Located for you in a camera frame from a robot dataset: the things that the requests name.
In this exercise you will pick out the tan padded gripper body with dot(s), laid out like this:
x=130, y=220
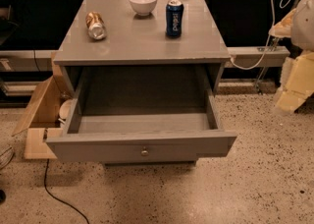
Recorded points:
x=304, y=27

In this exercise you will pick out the grey top drawer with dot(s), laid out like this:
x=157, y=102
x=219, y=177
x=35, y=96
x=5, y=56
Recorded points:
x=142, y=114

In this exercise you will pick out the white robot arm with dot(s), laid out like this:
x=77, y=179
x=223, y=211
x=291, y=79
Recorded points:
x=298, y=26

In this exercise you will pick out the grey drawer cabinet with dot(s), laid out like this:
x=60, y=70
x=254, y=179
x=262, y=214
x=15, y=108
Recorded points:
x=135, y=41

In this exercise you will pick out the blue Pepsi can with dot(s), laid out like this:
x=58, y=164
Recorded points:
x=174, y=16

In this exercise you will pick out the white ceramic bowl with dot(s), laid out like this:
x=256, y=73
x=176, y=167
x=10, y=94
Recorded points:
x=143, y=7

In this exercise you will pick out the tipped gold drink can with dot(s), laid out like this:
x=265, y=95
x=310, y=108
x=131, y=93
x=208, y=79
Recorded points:
x=95, y=26

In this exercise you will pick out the white dishes in box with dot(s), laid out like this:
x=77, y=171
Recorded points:
x=64, y=112

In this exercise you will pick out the open cardboard box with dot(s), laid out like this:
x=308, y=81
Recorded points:
x=41, y=117

